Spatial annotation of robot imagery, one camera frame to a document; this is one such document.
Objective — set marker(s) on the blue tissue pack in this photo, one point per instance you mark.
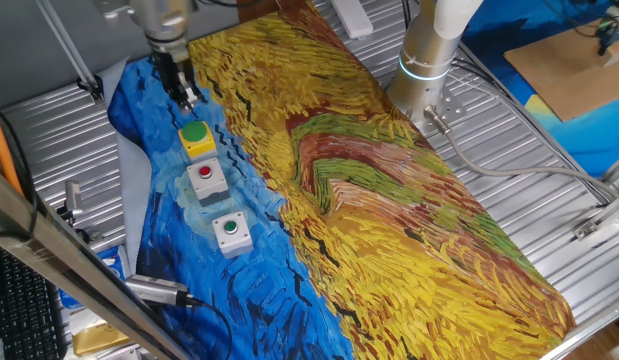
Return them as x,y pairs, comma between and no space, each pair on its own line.
113,262

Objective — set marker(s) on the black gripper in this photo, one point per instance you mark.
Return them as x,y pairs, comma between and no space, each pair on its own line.
171,70

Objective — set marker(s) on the small wooden block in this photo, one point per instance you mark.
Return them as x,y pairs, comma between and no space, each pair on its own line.
618,52

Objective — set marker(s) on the yellow box green mushroom button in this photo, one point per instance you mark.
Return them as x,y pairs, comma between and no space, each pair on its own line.
195,134

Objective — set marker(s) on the grey box red button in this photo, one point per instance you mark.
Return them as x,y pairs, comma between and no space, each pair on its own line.
206,180

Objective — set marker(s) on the grey metal pole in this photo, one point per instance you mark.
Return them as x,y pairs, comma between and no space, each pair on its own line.
64,47

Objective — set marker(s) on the aluminium frame bar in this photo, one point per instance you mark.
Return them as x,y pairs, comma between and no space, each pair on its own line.
64,260

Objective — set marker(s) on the white power strip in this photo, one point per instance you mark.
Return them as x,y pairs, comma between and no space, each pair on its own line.
353,17

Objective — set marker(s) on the aluminium frame rail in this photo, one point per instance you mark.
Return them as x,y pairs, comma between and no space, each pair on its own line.
614,207

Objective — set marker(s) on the gold tissue box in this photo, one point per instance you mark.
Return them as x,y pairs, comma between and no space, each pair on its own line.
96,337

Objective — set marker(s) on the metal corner bracket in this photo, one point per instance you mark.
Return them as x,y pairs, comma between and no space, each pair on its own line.
586,229

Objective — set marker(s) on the small silver camera on clamp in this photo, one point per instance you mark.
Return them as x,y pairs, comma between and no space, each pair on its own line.
72,197

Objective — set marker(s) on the brown cardboard board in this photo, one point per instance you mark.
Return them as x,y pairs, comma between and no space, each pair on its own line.
564,80

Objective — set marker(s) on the grey box green button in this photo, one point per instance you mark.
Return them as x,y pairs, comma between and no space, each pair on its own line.
232,235

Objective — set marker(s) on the silver camera on frame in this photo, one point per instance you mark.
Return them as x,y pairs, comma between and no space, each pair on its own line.
154,290

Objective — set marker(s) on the painted wheatfield tablecloth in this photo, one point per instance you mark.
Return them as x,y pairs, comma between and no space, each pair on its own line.
389,225

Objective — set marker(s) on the black keyboard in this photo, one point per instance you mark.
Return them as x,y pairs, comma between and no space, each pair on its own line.
24,310

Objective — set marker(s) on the blue painted cloth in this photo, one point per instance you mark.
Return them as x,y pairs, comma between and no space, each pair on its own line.
589,145

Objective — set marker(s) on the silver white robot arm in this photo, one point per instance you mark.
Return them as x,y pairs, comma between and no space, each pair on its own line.
424,55

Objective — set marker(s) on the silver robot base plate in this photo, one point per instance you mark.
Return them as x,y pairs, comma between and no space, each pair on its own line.
451,110

